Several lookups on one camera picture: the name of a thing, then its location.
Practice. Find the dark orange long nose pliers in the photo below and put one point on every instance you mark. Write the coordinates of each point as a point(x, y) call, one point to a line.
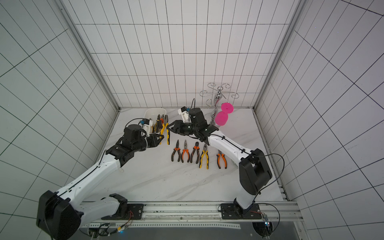
point(176, 151)

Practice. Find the lower pink cup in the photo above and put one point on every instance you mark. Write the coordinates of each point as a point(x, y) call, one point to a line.
point(221, 118)

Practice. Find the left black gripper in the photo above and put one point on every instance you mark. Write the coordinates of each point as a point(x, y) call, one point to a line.
point(153, 138)

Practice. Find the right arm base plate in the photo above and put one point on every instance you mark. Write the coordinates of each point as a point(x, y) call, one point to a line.
point(233, 211)

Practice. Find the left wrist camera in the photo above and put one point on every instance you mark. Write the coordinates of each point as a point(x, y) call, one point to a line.
point(147, 125)

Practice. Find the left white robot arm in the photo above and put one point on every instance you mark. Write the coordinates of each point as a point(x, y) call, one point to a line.
point(61, 213)

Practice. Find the upper pink cup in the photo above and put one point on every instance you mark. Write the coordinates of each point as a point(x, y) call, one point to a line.
point(227, 108)

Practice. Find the orange diagonal cutting pliers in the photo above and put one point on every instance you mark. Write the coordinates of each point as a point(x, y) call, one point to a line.
point(195, 153)

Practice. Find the chrome cup holder stand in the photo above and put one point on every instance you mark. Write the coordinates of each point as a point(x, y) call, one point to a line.
point(216, 93)

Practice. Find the orange combination pliers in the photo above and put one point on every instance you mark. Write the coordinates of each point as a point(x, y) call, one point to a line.
point(185, 153)

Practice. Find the white plastic storage box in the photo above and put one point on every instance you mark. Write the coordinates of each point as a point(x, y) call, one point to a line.
point(153, 113)

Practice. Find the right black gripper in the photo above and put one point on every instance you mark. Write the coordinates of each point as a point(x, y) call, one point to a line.
point(181, 128)

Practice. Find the pink cup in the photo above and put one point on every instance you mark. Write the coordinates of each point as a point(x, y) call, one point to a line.
point(227, 108)
point(221, 118)

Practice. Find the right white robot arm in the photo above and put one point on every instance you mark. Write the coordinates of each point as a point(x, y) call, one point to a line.
point(254, 170)

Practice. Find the yellow combination pliers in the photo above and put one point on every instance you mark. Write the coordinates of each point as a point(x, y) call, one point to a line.
point(164, 131)
point(204, 155)

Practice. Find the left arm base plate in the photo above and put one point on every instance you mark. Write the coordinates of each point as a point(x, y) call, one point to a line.
point(127, 212)

